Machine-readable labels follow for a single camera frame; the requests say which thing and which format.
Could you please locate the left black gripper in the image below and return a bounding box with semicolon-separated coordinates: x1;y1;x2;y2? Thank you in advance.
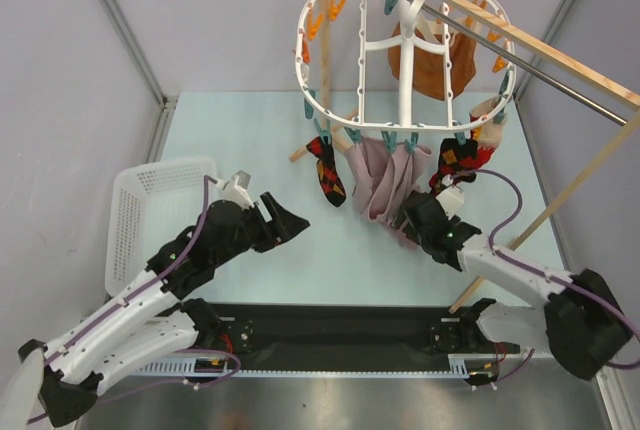
212;191;308;266

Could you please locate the black argyle sock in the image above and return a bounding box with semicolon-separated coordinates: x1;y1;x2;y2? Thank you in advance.
429;138;478;195
306;137;347;208

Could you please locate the teal clothespin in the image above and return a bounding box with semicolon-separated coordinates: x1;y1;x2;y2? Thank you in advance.
381;131;398;155
404;132;419;154
313;118;332;145

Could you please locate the red beige fox sock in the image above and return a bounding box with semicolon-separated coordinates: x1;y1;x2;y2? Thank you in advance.
471;119;507;169

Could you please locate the white round clip hanger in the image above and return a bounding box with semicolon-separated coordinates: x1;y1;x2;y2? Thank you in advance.
294;0;516;133

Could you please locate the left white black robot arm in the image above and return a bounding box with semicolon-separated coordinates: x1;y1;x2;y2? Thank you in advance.
18;189;310;428

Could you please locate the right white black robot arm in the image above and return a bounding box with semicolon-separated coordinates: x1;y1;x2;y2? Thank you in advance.
394;191;638;380

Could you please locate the mauve hanging sock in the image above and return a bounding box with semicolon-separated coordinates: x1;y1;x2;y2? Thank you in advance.
344;137;433;250

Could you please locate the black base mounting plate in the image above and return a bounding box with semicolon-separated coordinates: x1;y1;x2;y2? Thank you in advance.
178;299;506;371

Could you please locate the white plastic laundry basket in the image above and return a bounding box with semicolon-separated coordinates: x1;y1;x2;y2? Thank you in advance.
105;157;217;297

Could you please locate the orange brown hanging sock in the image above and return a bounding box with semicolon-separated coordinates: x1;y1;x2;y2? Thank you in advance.
413;14;476;101

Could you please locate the metal hanging rod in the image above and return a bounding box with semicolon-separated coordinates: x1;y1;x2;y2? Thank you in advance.
324;0;627;126

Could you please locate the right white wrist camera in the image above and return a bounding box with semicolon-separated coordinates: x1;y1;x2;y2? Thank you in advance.
436;175;465;219

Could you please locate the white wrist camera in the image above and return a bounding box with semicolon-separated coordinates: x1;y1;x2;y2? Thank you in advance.
216;170;254;209
436;175;465;219

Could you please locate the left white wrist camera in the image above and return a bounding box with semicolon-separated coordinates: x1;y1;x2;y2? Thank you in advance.
216;170;254;209

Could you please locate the white slotted cable duct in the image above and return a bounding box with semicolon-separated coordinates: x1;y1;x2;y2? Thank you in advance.
133;356;470;380

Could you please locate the wooden drying rack frame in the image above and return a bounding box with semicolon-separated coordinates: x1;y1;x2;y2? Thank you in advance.
288;0;640;316

